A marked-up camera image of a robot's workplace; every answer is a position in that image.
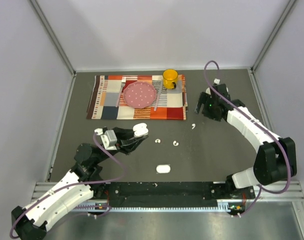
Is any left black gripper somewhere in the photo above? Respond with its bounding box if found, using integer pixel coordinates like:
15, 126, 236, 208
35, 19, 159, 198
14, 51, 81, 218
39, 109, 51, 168
94, 126, 149, 164

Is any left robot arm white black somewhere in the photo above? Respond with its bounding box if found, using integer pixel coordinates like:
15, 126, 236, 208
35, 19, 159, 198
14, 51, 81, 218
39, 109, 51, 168
10, 123, 149, 240

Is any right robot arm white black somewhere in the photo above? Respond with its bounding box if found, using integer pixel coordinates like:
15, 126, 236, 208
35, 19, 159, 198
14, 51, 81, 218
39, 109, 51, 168
195, 83, 297, 198

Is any white oval charging case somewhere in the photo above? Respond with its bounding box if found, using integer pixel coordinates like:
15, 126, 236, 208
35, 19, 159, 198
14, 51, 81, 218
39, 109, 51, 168
156, 164, 171, 174

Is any colourful checked placemat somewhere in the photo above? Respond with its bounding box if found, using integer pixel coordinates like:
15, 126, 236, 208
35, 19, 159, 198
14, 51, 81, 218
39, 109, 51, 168
87, 74, 188, 120

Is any yellow glass mug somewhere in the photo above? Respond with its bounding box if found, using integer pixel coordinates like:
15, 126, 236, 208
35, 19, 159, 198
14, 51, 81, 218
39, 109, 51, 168
163, 69, 178, 90

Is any grey knife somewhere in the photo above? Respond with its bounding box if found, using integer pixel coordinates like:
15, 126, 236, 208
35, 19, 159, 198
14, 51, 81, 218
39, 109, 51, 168
154, 81, 163, 111

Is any pink dotted plate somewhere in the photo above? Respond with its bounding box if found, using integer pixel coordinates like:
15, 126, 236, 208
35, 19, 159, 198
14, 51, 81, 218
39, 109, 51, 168
123, 81, 157, 109

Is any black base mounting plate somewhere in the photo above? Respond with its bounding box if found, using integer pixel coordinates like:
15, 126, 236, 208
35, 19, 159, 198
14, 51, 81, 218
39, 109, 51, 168
101, 181, 232, 208

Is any grey fork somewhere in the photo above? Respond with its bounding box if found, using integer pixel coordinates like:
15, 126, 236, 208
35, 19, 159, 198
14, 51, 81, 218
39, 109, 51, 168
116, 76, 126, 107

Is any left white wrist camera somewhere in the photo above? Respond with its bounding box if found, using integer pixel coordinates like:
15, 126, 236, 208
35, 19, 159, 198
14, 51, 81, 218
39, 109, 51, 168
94, 128, 117, 151

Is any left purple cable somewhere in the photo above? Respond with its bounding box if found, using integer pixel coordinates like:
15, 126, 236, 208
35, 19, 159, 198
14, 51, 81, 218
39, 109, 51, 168
9, 131, 129, 238

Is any white slotted cable duct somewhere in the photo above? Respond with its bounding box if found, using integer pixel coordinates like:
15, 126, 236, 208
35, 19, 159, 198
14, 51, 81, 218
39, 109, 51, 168
72, 202, 231, 213

